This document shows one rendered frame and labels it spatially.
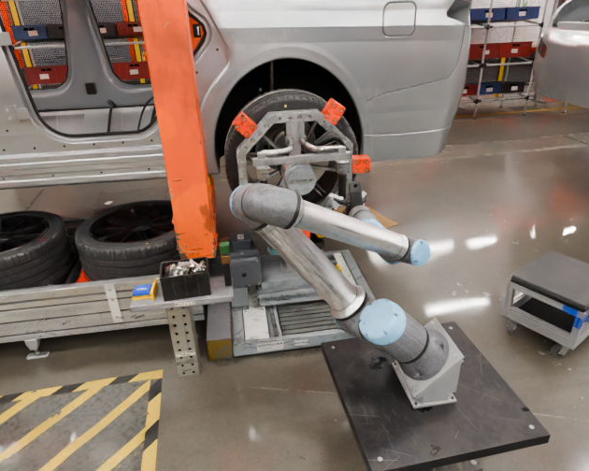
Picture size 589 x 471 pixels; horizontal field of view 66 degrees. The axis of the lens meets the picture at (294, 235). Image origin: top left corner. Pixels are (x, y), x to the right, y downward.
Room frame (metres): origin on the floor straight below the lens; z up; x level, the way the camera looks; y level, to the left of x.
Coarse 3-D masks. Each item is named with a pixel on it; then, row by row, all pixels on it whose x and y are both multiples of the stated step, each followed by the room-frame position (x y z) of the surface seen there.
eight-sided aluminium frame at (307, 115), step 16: (272, 112) 2.04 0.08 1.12; (288, 112) 2.03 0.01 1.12; (304, 112) 2.02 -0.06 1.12; (320, 112) 2.03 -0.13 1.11; (336, 128) 2.04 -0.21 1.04; (240, 144) 2.03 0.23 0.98; (352, 144) 2.05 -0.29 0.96; (240, 160) 1.98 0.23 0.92; (240, 176) 1.98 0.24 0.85; (336, 192) 2.09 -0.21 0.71
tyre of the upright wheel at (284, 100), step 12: (264, 96) 2.23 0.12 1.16; (276, 96) 2.13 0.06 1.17; (288, 96) 2.11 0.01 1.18; (300, 96) 2.12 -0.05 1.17; (312, 96) 2.16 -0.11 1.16; (252, 108) 2.10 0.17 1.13; (264, 108) 2.08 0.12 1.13; (276, 108) 2.09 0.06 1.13; (288, 108) 2.10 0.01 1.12; (300, 108) 2.11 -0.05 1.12; (312, 108) 2.11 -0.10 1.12; (252, 120) 2.07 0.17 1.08; (228, 132) 2.23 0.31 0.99; (348, 132) 2.14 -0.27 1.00; (228, 144) 2.07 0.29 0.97; (228, 156) 2.06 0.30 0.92; (228, 168) 2.06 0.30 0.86; (228, 180) 2.07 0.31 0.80
